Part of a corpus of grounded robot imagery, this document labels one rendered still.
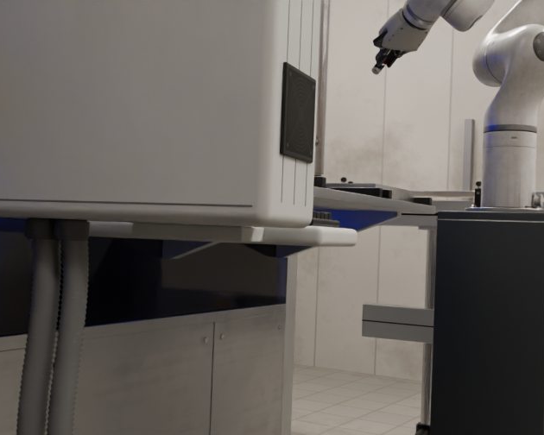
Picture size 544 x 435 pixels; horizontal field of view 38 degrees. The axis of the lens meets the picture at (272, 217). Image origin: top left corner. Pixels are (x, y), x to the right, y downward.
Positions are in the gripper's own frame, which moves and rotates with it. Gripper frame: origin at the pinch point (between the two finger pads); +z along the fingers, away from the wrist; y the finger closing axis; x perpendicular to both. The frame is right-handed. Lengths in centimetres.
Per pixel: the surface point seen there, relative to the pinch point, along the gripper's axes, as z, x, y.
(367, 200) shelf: -8, 46, 19
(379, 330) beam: 107, 34, -47
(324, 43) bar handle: -52, 45, 49
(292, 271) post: 53, 35, 10
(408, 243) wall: 216, -56, -146
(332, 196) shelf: -17, 51, 33
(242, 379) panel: 51, 66, 29
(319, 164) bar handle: -43, 61, 49
